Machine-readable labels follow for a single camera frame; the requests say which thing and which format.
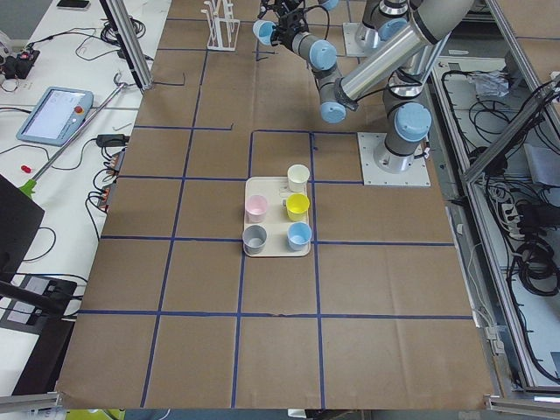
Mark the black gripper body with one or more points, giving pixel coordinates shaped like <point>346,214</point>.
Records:
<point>286,36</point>
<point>270,4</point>

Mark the light blue plastic cup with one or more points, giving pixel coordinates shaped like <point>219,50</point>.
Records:
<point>263,31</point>

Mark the cream white plastic cup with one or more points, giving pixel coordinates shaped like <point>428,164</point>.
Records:
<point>298,176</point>

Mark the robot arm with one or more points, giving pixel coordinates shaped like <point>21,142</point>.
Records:
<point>402,40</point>
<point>380,21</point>

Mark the yellow plastic cup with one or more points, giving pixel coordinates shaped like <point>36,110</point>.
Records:
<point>297,206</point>

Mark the pink plastic cup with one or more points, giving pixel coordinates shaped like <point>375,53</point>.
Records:
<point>256,208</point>

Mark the grey plastic cup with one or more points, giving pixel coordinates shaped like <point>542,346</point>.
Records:
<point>254,238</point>

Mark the cream plastic tray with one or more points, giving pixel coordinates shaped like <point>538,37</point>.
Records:
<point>277,222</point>

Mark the black power adapter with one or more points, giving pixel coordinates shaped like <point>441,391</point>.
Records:
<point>111,140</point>

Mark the black smartphone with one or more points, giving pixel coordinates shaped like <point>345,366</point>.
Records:
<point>73,4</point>

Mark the blue teach pendant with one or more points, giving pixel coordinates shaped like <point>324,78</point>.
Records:
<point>56,117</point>

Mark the long reach grabber tool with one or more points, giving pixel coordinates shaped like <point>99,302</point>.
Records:
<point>27,187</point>

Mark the black monitor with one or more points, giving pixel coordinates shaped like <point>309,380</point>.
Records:
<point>20,219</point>

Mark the white wire cup rack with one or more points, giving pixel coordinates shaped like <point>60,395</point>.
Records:
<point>223,26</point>

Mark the aluminium frame post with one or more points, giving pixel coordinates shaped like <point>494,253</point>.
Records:
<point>119,20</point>

